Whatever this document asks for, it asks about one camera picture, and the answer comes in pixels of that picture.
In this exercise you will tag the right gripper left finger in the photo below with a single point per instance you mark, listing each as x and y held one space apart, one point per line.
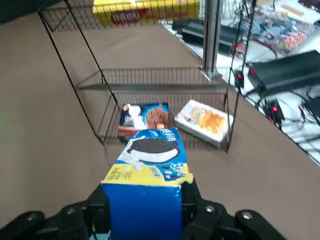
75 220

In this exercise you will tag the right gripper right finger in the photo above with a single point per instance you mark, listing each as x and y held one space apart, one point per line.
212 222

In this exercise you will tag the blue Oreo cookie box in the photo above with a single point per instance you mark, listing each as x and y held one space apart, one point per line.
145 205

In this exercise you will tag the white cracker box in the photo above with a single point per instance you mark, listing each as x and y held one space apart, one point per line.
205 122

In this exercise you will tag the dark blue cookie box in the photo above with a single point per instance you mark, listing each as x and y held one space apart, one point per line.
152 117

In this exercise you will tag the large black flat box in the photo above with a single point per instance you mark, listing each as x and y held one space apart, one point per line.
287 72

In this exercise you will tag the colourful patterned mat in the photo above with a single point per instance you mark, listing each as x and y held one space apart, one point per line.
282 32

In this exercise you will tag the yellow cracker box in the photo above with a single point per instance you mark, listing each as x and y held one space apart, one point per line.
150 12

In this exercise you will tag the power strip with red switch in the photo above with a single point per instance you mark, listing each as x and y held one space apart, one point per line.
275 110
239 78

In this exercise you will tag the grey aluminium post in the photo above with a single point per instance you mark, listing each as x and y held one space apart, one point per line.
212 37

